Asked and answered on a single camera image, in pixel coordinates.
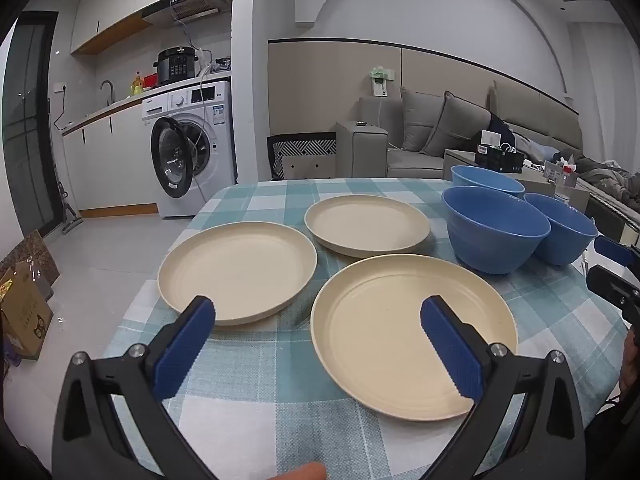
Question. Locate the small white box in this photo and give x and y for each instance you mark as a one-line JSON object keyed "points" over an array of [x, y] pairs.
{"points": [[490, 138]]}

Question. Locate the white washing machine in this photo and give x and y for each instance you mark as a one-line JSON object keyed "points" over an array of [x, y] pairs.
{"points": [[215, 110]]}

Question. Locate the curved kitchen faucet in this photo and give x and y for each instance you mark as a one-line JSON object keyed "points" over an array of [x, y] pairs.
{"points": [[109, 89]]}

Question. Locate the white curtain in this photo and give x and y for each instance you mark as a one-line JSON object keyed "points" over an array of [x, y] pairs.
{"points": [[600, 70]]}

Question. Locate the grey pillow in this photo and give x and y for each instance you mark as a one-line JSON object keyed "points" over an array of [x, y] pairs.
{"points": [[415, 120], [457, 125]]}

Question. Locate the person's left hand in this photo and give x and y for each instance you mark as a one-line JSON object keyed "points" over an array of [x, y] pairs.
{"points": [[305, 472]]}

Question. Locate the white wall socket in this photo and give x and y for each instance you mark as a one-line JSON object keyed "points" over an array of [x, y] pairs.
{"points": [[60, 87]]}

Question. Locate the yellow bottle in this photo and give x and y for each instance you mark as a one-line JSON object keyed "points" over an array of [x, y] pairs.
{"points": [[136, 85]]}

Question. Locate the black box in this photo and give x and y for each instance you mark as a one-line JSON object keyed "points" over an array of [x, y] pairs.
{"points": [[500, 159]]}

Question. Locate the grey sofa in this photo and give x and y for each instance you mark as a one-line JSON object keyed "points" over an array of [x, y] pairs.
{"points": [[415, 165]]}

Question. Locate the blue bowl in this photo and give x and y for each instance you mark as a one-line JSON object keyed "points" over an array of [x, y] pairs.
{"points": [[485, 180], [565, 230], [495, 230]]}

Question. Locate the white wall device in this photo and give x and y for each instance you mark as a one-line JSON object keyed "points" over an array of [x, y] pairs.
{"points": [[380, 82]]}

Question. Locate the brown patterned board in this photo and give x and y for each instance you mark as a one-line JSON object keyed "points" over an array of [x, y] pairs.
{"points": [[32, 250]]}

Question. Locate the beige side cabinet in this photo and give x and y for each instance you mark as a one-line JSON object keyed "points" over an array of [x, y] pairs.
{"points": [[460, 157]]}

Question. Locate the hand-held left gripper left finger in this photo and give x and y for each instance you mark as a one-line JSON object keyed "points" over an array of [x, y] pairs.
{"points": [[185, 350]]}

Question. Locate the teal checked tablecloth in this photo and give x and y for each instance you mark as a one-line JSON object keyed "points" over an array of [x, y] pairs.
{"points": [[260, 385]]}

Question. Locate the steel range hood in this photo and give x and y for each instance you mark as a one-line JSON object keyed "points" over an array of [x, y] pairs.
{"points": [[192, 5]]}

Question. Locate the black white patterned stool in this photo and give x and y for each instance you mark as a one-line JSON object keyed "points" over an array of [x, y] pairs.
{"points": [[302, 152]]}

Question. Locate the cardboard box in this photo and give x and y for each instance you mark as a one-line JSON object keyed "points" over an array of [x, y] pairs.
{"points": [[25, 315]]}

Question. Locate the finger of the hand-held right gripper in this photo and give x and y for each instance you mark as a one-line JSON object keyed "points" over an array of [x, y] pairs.
{"points": [[612, 287], [612, 251]]}

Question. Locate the dark jacket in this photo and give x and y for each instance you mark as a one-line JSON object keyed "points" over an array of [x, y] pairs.
{"points": [[500, 127]]}

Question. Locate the grey stick vacuum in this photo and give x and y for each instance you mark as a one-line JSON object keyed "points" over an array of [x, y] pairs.
{"points": [[67, 210]]}

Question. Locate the white upper cabinets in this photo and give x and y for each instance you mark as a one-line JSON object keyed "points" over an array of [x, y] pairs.
{"points": [[125, 5]]}

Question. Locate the cream round plate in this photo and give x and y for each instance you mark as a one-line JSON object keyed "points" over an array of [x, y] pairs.
{"points": [[240, 270], [395, 320], [365, 225]]}

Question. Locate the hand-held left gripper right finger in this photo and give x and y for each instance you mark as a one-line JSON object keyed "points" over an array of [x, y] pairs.
{"points": [[452, 350]]}

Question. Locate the white counter cabinet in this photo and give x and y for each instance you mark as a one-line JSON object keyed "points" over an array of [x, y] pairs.
{"points": [[115, 160]]}

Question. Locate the dark glass door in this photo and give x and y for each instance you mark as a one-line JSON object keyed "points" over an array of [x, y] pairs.
{"points": [[27, 125]]}

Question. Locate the grey clothes pile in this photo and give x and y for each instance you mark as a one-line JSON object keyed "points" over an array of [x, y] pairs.
{"points": [[607, 175]]}

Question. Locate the black pressure cooker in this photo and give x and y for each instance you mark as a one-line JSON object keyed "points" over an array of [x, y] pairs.
{"points": [[175, 66]]}

